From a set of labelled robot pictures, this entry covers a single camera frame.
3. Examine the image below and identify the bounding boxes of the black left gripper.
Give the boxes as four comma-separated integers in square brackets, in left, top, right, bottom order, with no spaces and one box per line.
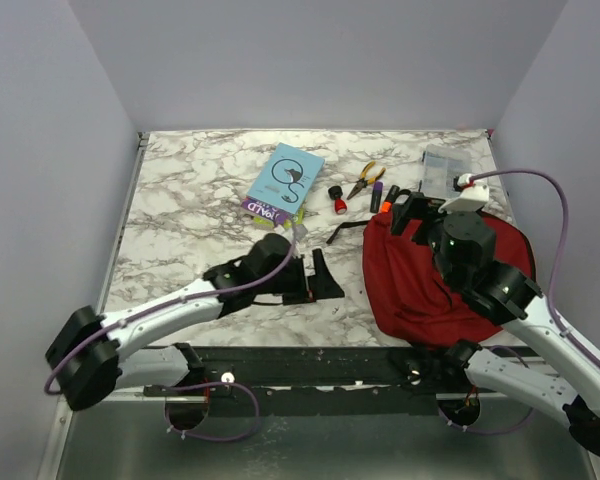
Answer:
[256,248,344,305]

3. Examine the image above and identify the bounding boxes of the orange highlighter marker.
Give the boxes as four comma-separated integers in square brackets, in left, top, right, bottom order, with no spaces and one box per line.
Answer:
[380,185,400,213]

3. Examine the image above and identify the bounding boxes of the red student backpack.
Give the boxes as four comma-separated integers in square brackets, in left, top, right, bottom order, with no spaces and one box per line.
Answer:
[325,209,536,350]

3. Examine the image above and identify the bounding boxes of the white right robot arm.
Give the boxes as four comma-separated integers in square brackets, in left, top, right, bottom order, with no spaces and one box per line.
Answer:
[391,192,600,457]

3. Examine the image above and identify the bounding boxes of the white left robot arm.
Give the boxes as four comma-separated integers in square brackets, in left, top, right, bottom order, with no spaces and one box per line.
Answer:
[44,233,345,411]

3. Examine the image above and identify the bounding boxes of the purple highlighter marker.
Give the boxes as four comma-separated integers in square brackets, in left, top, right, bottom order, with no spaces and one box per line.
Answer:
[369,181,383,214]

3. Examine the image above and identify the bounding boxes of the clear plastic organizer box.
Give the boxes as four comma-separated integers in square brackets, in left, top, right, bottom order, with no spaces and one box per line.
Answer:
[419,145,472,200]

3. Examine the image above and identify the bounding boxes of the light blue book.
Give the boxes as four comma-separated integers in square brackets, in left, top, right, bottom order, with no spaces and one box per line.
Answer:
[246,143,325,214]

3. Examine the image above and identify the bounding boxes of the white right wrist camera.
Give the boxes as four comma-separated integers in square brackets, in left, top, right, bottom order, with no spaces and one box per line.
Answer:
[438,173,490,214]

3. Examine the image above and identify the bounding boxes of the yellow handled pliers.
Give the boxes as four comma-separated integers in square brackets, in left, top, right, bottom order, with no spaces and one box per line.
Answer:
[346,161,386,200]

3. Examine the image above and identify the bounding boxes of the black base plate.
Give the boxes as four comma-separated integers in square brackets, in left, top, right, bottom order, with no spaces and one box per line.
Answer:
[144,344,546,416]

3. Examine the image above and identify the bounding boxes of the aluminium mounting rail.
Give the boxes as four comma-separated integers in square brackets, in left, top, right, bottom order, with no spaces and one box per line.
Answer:
[102,389,207,404]

